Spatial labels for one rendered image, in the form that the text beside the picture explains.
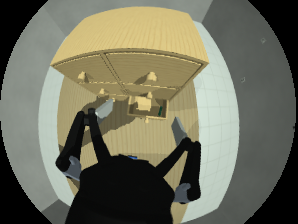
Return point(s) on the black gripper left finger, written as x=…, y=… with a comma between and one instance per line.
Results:
x=68, y=162

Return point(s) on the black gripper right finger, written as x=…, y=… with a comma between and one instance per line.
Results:
x=189, y=187

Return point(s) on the tan wooden drawer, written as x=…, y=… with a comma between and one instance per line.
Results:
x=114, y=97
x=104, y=87
x=89, y=68
x=156, y=91
x=142, y=106
x=133, y=66

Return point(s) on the tan wooden chest of drawers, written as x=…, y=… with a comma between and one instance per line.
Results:
x=146, y=29

